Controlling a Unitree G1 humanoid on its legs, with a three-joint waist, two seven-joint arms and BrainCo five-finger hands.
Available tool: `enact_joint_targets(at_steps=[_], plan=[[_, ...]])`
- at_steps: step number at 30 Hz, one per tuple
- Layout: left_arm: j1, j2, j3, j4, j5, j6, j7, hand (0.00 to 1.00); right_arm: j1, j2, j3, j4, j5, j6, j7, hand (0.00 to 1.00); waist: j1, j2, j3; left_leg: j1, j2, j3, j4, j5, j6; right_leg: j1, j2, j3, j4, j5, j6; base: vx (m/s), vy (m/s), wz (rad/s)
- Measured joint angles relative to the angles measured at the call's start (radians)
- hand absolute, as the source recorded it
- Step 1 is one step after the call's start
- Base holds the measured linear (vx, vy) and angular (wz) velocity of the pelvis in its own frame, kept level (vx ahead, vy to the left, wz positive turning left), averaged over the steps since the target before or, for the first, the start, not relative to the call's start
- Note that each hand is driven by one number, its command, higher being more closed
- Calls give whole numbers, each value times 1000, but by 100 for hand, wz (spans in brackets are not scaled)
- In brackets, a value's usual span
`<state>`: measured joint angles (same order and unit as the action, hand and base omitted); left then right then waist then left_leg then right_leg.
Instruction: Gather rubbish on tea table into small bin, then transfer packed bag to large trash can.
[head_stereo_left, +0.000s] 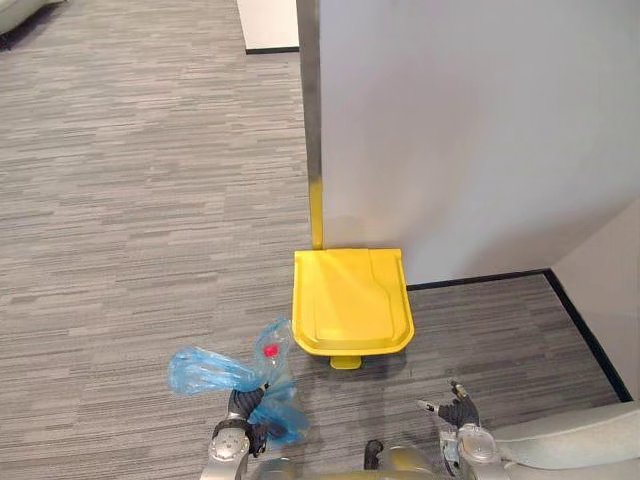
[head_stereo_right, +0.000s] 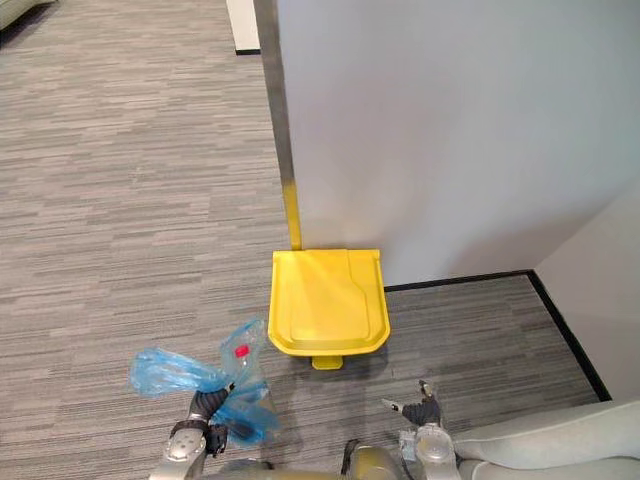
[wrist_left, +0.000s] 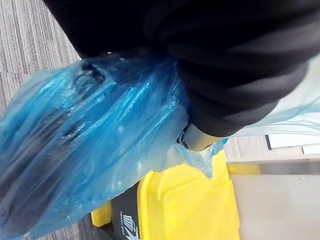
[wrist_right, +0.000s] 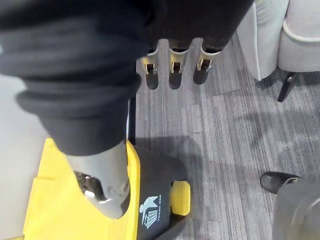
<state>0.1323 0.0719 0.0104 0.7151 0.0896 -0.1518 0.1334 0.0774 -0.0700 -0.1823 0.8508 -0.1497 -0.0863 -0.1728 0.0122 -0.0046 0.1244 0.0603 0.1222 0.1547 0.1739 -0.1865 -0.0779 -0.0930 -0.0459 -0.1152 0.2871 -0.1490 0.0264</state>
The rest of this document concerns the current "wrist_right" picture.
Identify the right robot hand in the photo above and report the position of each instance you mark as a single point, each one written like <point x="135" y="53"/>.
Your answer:
<point x="75" y="75"/>

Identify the white tea table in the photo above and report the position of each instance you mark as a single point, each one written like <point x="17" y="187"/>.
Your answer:
<point x="20" y="140"/>

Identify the yellow lid grey trash can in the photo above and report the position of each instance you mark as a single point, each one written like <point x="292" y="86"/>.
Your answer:
<point x="152" y="200"/>

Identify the light grey upholstered armchair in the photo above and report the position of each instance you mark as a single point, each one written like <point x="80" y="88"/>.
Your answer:
<point x="282" y="37"/>

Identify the dark robot foot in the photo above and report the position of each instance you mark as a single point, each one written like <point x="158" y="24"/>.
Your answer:
<point x="275" y="182"/>

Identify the silver robot leg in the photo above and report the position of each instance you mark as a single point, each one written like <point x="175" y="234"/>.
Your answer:
<point x="297" y="212"/>

